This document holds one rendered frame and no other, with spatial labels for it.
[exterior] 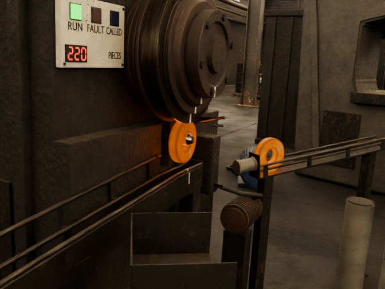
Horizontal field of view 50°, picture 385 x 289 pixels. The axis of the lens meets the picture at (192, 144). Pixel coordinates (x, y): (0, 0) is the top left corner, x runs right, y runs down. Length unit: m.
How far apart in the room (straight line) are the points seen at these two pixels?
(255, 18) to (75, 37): 9.32
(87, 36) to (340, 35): 3.09
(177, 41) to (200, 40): 0.07
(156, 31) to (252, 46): 9.13
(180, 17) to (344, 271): 1.35
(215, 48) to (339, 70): 2.73
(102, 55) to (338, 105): 3.03
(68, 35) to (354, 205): 1.37
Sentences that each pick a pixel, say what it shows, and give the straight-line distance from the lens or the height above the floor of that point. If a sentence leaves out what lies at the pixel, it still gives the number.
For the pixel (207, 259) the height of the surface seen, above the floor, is 0.61.
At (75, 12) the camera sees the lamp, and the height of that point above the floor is 1.20.
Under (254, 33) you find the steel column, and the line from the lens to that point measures 10.32.
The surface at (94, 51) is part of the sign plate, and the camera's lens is 1.18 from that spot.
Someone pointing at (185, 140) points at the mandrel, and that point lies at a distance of 1.41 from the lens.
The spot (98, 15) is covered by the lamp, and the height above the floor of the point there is 1.20.
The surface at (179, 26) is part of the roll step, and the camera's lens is 1.26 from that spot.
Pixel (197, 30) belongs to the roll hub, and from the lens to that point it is 1.26.
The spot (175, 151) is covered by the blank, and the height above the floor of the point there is 0.79.
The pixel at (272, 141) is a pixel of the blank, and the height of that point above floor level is 0.77.
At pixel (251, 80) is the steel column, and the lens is 10.30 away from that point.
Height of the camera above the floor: 1.10
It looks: 12 degrees down
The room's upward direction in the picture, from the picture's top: 3 degrees clockwise
